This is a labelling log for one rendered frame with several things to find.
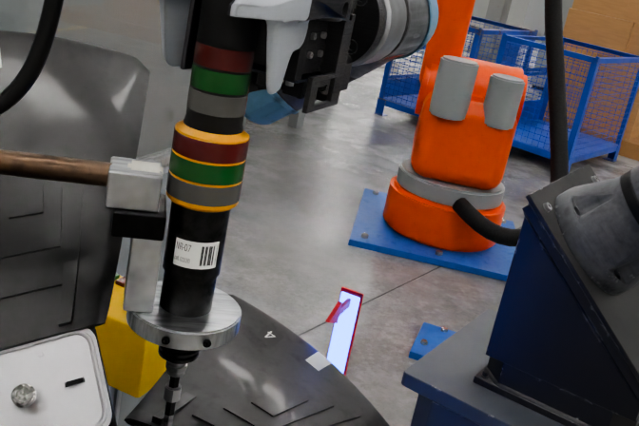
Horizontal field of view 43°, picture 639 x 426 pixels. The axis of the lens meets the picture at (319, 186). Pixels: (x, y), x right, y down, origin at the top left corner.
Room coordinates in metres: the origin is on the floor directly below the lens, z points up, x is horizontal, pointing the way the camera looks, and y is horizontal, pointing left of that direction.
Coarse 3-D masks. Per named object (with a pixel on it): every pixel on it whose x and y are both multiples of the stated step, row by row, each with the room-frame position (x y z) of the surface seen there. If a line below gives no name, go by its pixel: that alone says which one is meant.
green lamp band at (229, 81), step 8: (192, 64) 0.45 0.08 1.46; (192, 72) 0.44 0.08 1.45; (200, 72) 0.44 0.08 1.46; (208, 72) 0.44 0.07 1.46; (216, 72) 0.44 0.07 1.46; (192, 80) 0.44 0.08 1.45; (200, 80) 0.44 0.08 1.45; (208, 80) 0.44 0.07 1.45; (216, 80) 0.44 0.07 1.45; (224, 80) 0.44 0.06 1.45; (232, 80) 0.44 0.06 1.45; (240, 80) 0.44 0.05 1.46; (248, 80) 0.45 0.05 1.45; (200, 88) 0.44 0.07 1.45; (208, 88) 0.44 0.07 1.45; (216, 88) 0.44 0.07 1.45; (224, 88) 0.44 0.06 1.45; (232, 88) 0.44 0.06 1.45; (240, 88) 0.44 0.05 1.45; (248, 88) 0.45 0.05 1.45
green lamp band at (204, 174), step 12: (180, 168) 0.43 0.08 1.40; (192, 168) 0.43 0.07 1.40; (204, 168) 0.43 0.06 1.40; (216, 168) 0.43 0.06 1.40; (228, 168) 0.44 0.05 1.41; (240, 168) 0.44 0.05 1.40; (192, 180) 0.43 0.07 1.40; (204, 180) 0.43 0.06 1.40; (216, 180) 0.43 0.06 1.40; (228, 180) 0.44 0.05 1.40; (240, 180) 0.45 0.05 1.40
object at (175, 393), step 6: (174, 378) 0.45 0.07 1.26; (168, 384) 0.45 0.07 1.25; (174, 384) 0.45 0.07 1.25; (180, 384) 0.46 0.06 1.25; (168, 390) 0.45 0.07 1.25; (174, 390) 0.45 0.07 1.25; (180, 390) 0.45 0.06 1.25; (168, 396) 0.45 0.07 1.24; (174, 396) 0.45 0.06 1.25; (180, 396) 0.45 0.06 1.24; (168, 402) 0.45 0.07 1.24; (174, 402) 0.45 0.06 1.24; (168, 408) 0.45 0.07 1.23; (174, 408) 0.45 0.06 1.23; (168, 414) 0.45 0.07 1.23; (168, 420) 0.45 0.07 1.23
